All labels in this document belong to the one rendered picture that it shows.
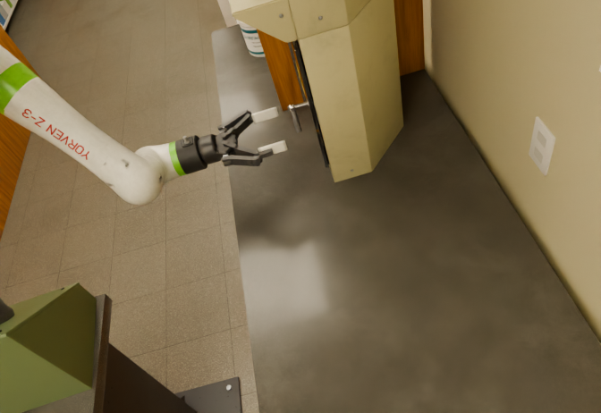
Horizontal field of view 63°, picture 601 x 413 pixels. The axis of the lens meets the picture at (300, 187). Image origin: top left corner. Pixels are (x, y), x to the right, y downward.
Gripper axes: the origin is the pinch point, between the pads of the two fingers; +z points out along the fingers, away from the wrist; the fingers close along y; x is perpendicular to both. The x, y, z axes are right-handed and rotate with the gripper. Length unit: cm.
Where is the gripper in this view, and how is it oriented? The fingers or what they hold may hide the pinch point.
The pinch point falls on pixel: (277, 129)
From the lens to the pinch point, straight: 128.2
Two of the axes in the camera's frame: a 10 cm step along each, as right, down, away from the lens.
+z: 9.6, -2.8, -0.4
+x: 2.1, 6.3, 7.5
